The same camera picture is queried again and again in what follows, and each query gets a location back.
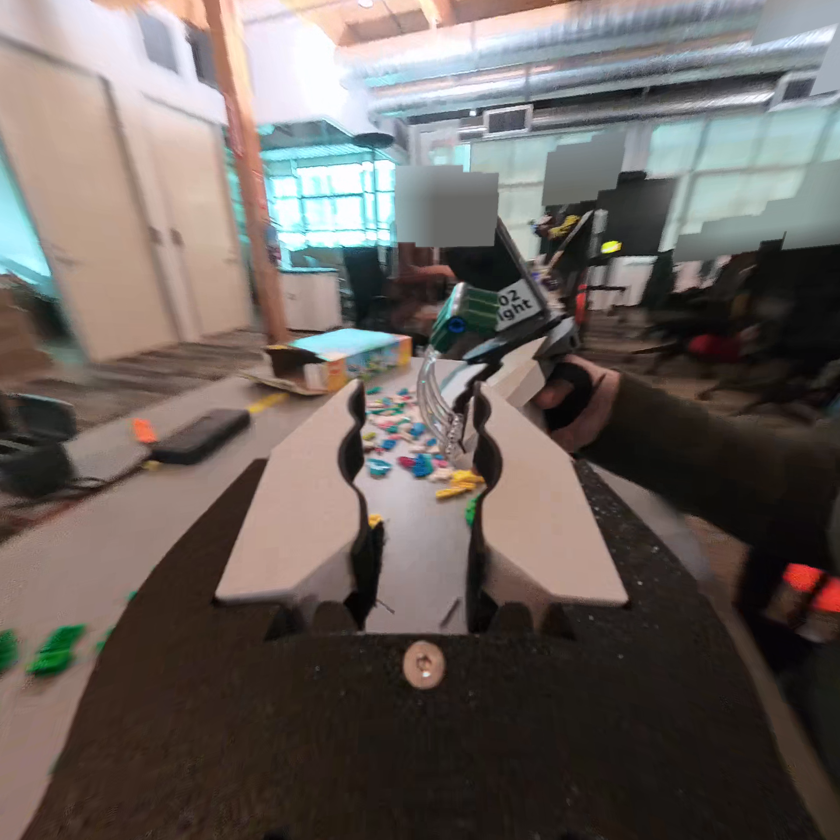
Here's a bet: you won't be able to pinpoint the white cabinet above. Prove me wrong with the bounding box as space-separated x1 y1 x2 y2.
279 268 342 332

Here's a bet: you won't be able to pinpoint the black zip pouch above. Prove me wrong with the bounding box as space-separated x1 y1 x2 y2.
151 408 252 466

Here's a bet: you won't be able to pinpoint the white door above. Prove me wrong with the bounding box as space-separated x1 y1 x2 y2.
0 39 178 362
141 95 253 342

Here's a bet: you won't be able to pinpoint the black box device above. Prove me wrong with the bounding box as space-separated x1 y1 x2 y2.
0 392 78 496

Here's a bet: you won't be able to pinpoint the wall vent grille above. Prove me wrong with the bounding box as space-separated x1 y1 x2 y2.
134 10 181 73
187 26 217 86

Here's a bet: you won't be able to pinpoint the pile of small green bricks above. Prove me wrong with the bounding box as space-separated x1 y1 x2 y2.
0 623 116 677

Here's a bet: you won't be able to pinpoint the grey desk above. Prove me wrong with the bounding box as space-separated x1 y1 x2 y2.
0 354 742 840

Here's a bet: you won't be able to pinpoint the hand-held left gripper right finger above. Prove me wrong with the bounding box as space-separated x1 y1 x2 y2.
465 381 631 632

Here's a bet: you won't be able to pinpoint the silver air duct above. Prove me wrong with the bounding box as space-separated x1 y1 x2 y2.
338 13 775 89
367 62 782 122

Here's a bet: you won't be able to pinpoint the black office chair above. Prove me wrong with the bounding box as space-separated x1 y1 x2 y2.
341 246 395 329

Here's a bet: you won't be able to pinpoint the red-brown wooden column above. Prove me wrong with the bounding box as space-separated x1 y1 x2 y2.
203 0 290 343

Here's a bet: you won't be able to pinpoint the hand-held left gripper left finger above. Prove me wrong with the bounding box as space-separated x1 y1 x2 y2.
214 379 387 630

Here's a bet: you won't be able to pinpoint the person's right forearm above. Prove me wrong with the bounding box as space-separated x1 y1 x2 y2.
577 371 840 568

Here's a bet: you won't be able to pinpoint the pile of colourful bricks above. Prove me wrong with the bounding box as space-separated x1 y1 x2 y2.
361 387 487 503

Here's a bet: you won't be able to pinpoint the duct vent grille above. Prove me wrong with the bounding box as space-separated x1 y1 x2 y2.
484 105 534 135

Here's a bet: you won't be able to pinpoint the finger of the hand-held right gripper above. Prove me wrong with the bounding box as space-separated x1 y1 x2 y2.
487 357 551 413

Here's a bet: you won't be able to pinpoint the colourful toy brick box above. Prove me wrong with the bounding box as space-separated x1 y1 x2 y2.
239 328 414 396

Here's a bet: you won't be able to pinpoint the orange traffic cone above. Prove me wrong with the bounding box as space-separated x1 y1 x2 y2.
764 563 840 644

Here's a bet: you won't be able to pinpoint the dark green brick clear tubes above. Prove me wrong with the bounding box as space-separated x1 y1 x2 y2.
416 283 501 462

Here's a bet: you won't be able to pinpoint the person's right hand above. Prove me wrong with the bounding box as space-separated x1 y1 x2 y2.
530 357 622 455

